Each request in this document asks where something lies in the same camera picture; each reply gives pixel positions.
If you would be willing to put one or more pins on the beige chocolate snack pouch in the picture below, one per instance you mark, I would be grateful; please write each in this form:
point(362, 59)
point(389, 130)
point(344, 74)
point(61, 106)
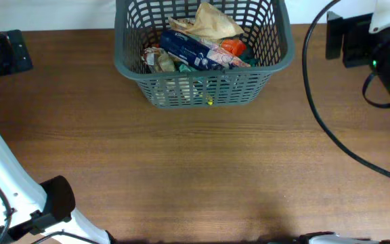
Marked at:
point(159, 61)

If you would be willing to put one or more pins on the grey plastic basket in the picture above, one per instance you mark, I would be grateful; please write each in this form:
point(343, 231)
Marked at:
point(139, 25)

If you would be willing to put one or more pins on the orange spaghetti pasta packet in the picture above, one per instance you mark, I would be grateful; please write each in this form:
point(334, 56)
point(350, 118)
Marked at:
point(233, 46)

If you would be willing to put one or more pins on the light teal tissue packet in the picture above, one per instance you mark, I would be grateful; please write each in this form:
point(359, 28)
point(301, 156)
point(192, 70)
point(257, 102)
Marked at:
point(183, 68)

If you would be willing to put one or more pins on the green Nescafe coffee bag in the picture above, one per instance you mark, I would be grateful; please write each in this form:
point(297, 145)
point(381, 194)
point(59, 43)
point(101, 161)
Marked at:
point(247, 56)

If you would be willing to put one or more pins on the cream snack pouch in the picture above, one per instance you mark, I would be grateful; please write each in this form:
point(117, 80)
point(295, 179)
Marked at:
point(208, 23)

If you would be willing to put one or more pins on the blue tissue multipack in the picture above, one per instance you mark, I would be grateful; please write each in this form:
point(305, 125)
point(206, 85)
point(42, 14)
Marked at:
point(172, 41)

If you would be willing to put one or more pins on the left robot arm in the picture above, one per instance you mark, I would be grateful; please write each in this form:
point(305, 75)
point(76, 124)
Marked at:
point(27, 207)

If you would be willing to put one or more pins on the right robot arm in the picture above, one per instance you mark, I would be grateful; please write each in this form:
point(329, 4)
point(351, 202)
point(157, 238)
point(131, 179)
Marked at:
point(380, 28)

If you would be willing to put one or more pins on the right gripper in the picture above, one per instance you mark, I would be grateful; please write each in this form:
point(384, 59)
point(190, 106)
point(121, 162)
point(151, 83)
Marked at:
point(353, 35)

